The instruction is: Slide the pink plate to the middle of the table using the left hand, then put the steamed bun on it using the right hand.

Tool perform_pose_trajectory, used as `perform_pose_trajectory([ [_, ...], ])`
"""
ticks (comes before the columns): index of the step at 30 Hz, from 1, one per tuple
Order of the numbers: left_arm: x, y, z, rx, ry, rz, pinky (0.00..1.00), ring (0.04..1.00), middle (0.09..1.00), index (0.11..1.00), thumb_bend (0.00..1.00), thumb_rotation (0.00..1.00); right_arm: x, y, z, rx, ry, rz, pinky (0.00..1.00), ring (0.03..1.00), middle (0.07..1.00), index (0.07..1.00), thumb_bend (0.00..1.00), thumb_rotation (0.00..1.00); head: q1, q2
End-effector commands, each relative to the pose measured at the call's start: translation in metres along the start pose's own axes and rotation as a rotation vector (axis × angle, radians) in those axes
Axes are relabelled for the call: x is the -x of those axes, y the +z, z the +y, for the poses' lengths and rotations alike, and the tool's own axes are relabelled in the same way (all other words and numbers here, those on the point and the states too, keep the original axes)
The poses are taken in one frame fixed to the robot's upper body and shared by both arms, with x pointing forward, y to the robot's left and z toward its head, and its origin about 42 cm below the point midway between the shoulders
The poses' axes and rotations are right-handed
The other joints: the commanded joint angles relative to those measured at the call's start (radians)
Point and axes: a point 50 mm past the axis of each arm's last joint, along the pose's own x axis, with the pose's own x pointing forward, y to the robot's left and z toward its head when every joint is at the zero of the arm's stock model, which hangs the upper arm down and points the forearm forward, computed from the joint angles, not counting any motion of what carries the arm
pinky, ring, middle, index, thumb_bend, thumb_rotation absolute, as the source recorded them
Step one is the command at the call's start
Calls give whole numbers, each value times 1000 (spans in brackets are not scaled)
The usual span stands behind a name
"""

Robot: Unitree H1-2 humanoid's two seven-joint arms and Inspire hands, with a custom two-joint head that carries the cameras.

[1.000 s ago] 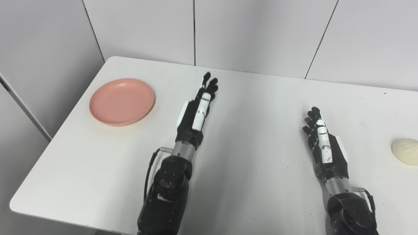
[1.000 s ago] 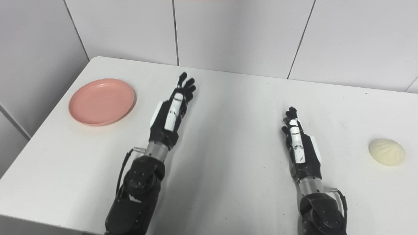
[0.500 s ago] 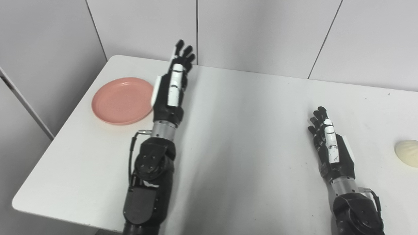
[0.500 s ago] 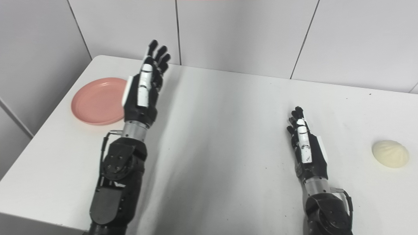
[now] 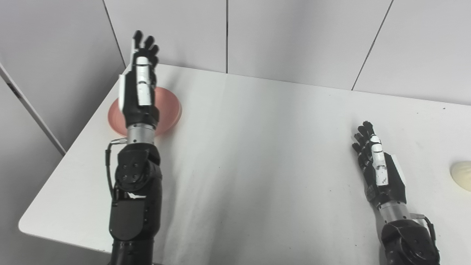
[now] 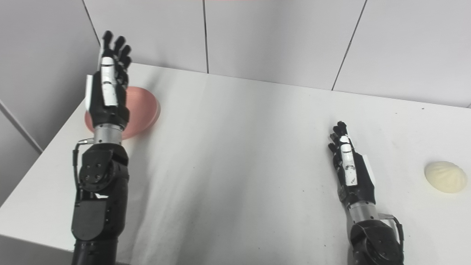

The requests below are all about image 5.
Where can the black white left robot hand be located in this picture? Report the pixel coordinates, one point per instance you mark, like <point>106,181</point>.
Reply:
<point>141,106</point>

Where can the pale steamed bun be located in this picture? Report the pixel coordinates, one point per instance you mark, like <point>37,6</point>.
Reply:
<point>462,176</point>

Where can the pink round plate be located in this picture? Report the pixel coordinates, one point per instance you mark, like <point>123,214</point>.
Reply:
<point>169,109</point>

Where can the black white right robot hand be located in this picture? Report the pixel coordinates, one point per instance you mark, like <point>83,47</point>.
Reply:
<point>392,184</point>

